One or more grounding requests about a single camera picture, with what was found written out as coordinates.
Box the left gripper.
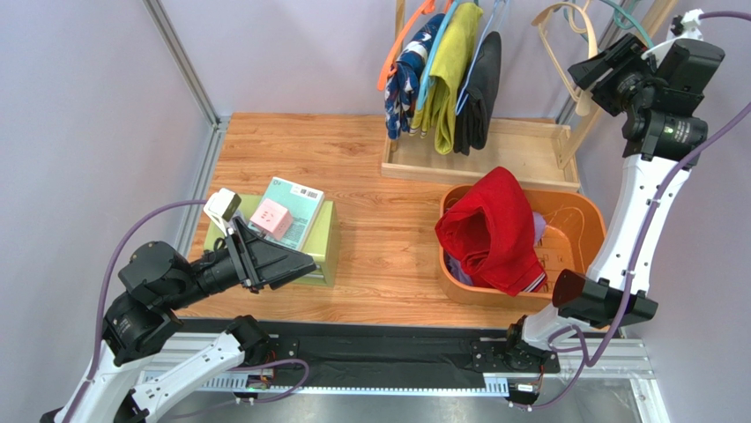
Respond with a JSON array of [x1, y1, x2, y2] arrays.
[[167, 214, 318, 308]]

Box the teal hanger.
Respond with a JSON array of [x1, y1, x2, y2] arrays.
[[562, 0, 655, 48]]

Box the beige hanger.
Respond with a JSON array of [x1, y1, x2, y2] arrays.
[[532, 1, 599, 117]]

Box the black trousers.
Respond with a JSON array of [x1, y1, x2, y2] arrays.
[[453, 31, 502, 156]]

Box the purple trousers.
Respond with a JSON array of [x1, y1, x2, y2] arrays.
[[444, 211, 547, 293]]

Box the blue wire hanger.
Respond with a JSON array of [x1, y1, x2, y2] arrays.
[[455, 0, 510, 115]]

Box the yellow-green trousers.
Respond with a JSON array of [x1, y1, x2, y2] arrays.
[[410, 1, 483, 155]]

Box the light blue hanger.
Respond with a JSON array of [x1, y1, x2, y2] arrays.
[[415, 1, 458, 111]]

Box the red trousers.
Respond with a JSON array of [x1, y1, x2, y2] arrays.
[[435, 167, 547, 296]]

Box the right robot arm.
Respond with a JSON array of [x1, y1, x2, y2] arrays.
[[502, 34, 725, 371]]

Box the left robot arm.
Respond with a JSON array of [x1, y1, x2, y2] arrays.
[[41, 219, 316, 422]]

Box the blue patterned trousers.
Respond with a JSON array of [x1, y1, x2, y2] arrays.
[[384, 13, 445, 140]]

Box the orange hanger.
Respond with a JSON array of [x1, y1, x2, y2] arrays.
[[376, 0, 435, 92]]

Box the pink cube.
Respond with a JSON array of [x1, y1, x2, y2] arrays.
[[249, 198, 294, 241]]

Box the green box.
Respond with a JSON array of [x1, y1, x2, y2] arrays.
[[201, 191, 341, 288]]

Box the teal book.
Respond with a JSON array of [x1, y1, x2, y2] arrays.
[[249, 177, 323, 250]]

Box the wooden clothes rack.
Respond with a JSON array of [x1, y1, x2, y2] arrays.
[[380, 1, 674, 192]]

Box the orange plastic basket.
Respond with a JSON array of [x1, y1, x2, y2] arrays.
[[437, 189, 606, 313]]

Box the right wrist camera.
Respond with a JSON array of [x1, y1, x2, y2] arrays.
[[641, 9, 704, 65]]

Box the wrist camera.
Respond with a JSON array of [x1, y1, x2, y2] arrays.
[[203, 188, 242, 236], [641, 9, 704, 65]]

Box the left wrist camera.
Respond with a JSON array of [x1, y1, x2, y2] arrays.
[[203, 188, 242, 236]]

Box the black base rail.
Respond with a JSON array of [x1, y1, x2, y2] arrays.
[[117, 319, 646, 406]]

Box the aluminium frame post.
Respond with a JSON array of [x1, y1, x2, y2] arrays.
[[143, 0, 221, 129]]

